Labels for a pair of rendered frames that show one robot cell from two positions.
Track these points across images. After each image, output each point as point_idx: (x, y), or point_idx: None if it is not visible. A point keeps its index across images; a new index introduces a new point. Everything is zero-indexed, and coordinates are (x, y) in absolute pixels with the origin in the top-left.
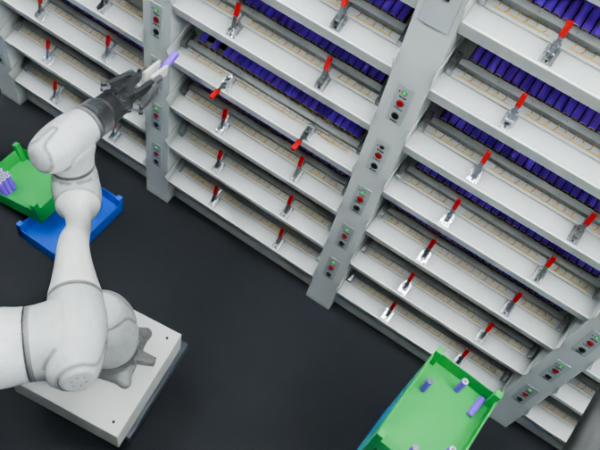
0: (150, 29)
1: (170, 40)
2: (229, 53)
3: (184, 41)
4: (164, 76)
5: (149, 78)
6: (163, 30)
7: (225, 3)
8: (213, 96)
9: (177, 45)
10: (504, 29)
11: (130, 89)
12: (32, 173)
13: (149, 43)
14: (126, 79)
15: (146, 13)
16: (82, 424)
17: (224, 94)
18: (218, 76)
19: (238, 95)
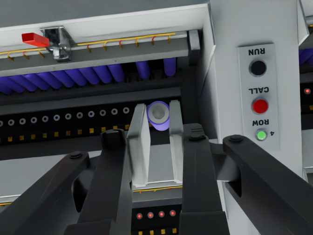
0: (276, 60)
1: (216, 68)
2: (108, 67)
3: (195, 52)
4: (134, 111)
5: (144, 180)
6: (236, 86)
7: (133, 190)
8: (25, 43)
9: (206, 41)
10: None
11: (182, 185)
12: None
13: (277, 8)
14: (244, 182)
15: (288, 100)
16: None
17: (43, 16)
18: (88, 33)
19: (18, 35)
